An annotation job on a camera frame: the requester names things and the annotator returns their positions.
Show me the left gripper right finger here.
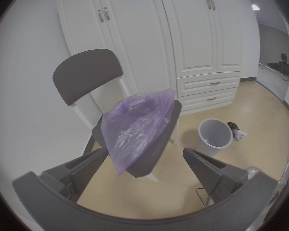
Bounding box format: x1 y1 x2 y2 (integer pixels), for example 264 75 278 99
183 147 249 203

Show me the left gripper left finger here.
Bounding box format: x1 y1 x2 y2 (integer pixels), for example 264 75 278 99
40 148 109 203

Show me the purple plastic bag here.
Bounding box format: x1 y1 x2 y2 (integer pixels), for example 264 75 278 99
101 88 176 175

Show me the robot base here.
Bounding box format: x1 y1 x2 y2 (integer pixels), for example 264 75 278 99
245 149 289 206

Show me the white trash bin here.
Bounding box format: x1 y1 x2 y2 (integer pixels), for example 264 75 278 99
198 119 233 157

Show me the crumpled white paper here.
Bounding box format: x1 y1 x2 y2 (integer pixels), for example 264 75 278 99
232 128 248 141

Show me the grey padded white chair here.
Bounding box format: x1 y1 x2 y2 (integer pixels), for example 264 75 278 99
53 49 183 184

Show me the white wardrobe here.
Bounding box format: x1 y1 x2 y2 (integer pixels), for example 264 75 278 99
58 0 244 116

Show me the grey curtain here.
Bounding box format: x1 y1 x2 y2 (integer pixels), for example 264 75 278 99
258 23 289 65

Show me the black cable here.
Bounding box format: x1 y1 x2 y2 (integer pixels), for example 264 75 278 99
195 187 215 207

